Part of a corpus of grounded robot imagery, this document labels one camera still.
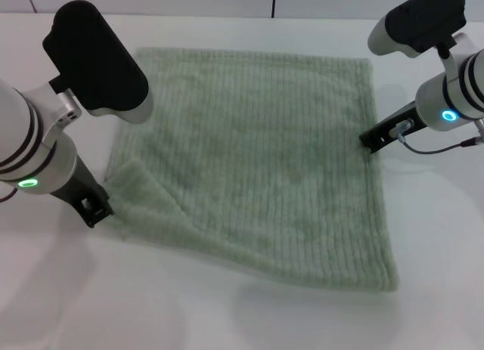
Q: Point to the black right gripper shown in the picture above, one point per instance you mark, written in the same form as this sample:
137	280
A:
395	130

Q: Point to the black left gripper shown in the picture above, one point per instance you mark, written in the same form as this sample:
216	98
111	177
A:
81	187

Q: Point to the light green ribbed towel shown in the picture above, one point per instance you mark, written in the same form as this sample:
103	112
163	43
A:
264	168

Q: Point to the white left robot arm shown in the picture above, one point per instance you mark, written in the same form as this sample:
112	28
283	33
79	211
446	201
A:
22	138

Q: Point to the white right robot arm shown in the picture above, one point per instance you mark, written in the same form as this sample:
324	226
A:
450	91

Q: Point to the dark vertical background strip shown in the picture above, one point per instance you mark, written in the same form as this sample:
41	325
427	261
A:
275	2

